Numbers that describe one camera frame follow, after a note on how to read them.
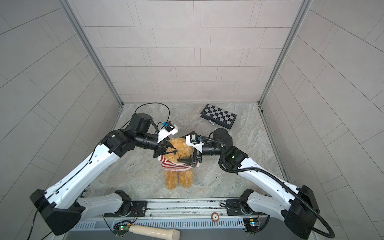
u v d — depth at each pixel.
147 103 0.48
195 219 0.69
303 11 0.72
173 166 0.65
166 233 0.62
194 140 0.51
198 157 0.55
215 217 0.69
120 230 0.65
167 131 0.54
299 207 0.38
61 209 0.38
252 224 0.68
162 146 0.54
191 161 0.54
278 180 0.43
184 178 0.69
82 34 0.79
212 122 1.05
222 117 1.05
